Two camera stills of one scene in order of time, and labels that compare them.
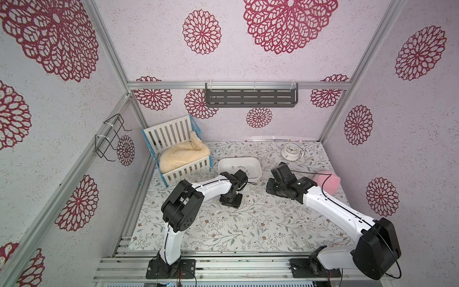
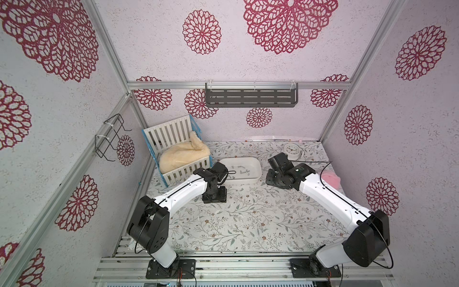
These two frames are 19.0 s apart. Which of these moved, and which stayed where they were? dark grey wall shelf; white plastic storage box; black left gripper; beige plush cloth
Moved: black left gripper
Stayed: dark grey wall shelf; white plastic storage box; beige plush cloth
